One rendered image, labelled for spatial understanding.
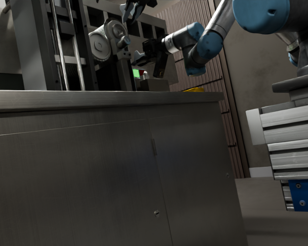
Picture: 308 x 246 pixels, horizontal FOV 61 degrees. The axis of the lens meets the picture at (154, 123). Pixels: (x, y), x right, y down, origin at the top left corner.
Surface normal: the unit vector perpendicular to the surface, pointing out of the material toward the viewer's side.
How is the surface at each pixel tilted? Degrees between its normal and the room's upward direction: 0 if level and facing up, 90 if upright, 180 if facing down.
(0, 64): 90
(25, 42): 90
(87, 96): 90
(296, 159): 90
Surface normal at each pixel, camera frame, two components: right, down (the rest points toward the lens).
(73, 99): 0.73, -0.18
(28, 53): -0.65, 0.08
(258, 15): -0.89, 0.28
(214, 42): 0.18, -0.09
